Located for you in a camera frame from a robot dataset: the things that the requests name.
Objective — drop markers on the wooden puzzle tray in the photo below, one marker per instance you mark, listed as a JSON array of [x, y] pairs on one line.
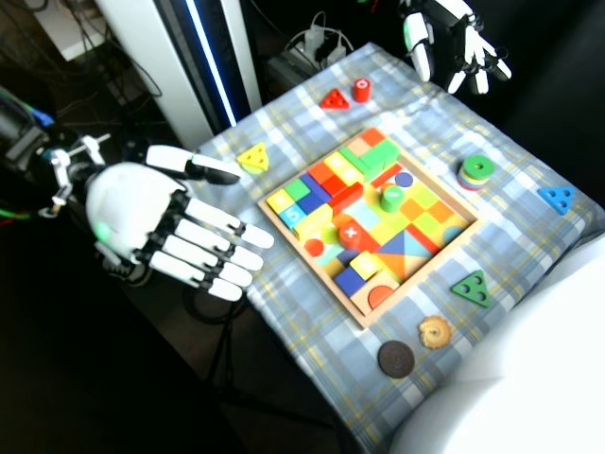
[[312, 272]]

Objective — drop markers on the blue triangle with three holes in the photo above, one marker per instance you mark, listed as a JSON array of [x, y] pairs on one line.
[[558, 197]]

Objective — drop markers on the tan toy biscuit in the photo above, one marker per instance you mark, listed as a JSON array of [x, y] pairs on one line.
[[435, 338]]

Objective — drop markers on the red triangle with three holes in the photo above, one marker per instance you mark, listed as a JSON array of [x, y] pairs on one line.
[[336, 99]]

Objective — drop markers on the green triangle with three holes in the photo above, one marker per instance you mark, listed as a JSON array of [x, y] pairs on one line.
[[472, 288]]

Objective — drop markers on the yellow triangle with three holes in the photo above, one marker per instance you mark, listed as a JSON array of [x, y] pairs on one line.
[[254, 160]]

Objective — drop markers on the red cylinder with x sign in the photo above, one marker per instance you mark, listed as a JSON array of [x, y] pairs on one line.
[[350, 235]]

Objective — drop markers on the black box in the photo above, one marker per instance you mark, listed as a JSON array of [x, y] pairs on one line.
[[288, 71]]

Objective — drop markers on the white column with blue stripe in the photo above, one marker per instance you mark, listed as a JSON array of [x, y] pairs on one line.
[[156, 71]]

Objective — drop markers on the dark blue cube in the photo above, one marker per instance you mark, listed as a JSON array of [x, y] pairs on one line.
[[349, 281]]

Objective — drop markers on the dark brown toy cookie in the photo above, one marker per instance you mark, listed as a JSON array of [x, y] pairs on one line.
[[396, 358]]

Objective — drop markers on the white power strip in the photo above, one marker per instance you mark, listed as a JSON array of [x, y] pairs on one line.
[[323, 45]]

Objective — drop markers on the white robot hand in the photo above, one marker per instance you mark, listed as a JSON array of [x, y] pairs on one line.
[[468, 42], [127, 208]]

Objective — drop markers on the white box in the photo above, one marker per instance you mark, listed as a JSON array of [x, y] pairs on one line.
[[71, 33]]

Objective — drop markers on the green cylinder with minus sign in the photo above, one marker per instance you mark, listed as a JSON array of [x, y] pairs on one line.
[[391, 197]]

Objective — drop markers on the blue grey plaid cloth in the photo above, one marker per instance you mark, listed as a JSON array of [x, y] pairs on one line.
[[307, 307]]

